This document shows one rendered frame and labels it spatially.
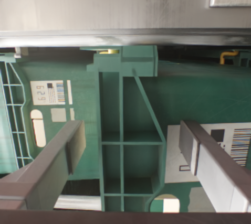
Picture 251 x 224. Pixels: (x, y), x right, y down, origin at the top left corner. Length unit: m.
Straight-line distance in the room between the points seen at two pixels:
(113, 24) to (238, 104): 0.18
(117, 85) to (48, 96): 0.36
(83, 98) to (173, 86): 0.34
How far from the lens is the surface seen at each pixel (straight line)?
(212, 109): 0.18
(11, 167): 0.67
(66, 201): 0.61
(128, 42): 0.40
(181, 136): 0.16
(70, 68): 0.47
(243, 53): 0.46
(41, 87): 0.50
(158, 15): 0.27
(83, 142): 0.16
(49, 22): 0.30
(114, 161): 0.18
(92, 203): 0.59
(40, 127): 0.56
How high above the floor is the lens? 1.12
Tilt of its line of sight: 3 degrees up
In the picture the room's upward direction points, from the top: 89 degrees counter-clockwise
